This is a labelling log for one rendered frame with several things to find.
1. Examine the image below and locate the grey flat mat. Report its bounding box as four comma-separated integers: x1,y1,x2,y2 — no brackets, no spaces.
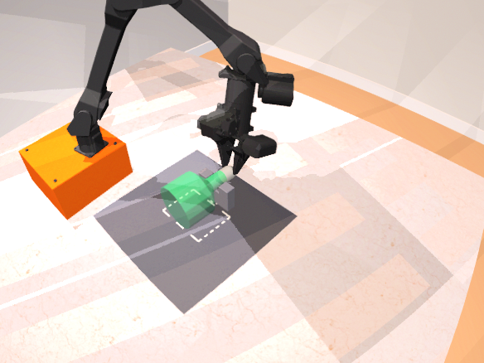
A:
93,150,298,314

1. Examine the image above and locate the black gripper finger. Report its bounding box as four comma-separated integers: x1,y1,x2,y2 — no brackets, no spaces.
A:
213,137,235,168
231,146,250,175

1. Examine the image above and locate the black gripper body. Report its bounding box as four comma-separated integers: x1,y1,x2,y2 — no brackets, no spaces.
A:
222,100,278,158

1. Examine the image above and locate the green glass bottle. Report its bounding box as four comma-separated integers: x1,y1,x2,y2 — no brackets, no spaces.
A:
161,166,235,229

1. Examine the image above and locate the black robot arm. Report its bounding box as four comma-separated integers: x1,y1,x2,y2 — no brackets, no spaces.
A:
66,0,294,158

